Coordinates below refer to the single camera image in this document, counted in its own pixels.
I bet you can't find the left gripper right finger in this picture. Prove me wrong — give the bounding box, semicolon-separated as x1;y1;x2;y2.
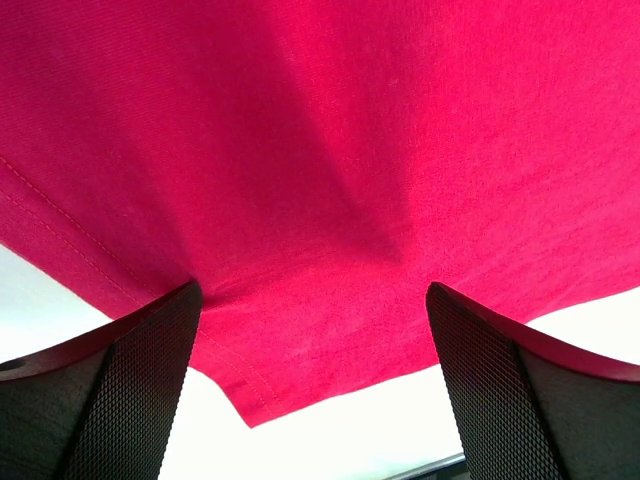
426;283;639;479

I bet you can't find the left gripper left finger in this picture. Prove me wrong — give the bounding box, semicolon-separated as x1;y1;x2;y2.
1;282;203;479

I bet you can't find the magenta t shirt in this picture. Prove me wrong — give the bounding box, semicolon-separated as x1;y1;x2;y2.
1;1;639;426

